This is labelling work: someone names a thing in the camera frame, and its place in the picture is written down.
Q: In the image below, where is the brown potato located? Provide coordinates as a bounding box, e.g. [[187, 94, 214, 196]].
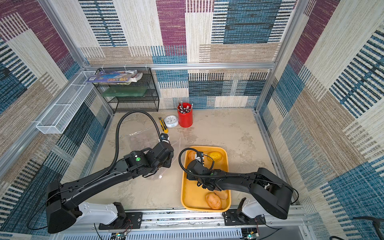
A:
[[214, 190, 229, 200], [205, 193, 222, 210]]

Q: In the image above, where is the black corrugated cable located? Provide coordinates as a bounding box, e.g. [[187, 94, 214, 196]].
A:
[[178, 147, 217, 179], [65, 110, 164, 196]]

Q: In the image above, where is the red ribbed pen cup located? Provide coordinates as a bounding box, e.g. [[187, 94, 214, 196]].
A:
[[177, 102, 193, 128]]

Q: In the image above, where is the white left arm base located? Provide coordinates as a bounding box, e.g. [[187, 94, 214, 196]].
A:
[[75, 202, 118, 225]]

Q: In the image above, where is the black wire shelf rack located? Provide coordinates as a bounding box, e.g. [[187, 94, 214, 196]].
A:
[[87, 67, 160, 113]]

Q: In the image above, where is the green tray in rack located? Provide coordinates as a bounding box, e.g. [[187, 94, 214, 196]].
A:
[[102, 87, 148, 97]]

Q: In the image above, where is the brown potato upper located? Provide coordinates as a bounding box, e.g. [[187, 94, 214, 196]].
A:
[[214, 190, 229, 200]]

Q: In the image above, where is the clear zipper bag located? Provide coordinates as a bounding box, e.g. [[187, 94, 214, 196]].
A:
[[128, 127, 159, 150], [143, 135, 182, 180]]

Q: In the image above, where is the black corrugated left cable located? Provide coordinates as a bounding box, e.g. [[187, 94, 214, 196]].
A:
[[65, 110, 164, 196]]

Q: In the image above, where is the colourful book on rack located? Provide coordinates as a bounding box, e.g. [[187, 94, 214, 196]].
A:
[[86, 70, 144, 85]]

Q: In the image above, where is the white round clock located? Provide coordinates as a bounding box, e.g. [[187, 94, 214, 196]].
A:
[[164, 115, 179, 128]]

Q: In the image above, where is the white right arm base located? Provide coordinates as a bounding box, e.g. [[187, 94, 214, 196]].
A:
[[239, 198, 267, 219]]

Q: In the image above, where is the aluminium front rail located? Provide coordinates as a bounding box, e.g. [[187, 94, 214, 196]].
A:
[[51, 206, 316, 240]]

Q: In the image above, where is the white wire wall basket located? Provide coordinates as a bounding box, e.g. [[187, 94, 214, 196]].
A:
[[36, 71, 95, 135]]

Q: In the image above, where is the yellow plastic tray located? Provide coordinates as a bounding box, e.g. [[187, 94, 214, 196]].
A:
[[181, 146, 232, 213]]

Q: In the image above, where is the yellow lemon-like potato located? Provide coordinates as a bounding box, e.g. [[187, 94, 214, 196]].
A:
[[208, 152, 223, 162]]

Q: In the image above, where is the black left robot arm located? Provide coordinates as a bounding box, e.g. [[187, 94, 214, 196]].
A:
[[46, 142, 174, 234]]

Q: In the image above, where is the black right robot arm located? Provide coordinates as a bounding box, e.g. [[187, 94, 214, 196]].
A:
[[182, 160, 294, 220]]

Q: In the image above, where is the black corrugated right cable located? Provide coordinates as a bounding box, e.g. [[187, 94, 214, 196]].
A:
[[178, 147, 217, 179]]

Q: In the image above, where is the brown potato lower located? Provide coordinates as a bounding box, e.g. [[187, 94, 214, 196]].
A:
[[205, 193, 222, 210]]

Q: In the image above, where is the orange potato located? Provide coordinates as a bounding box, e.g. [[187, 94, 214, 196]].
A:
[[188, 151, 197, 161]]

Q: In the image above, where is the yellow utility knife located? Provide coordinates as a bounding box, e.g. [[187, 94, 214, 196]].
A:
[[159, 117, 169, 134]]

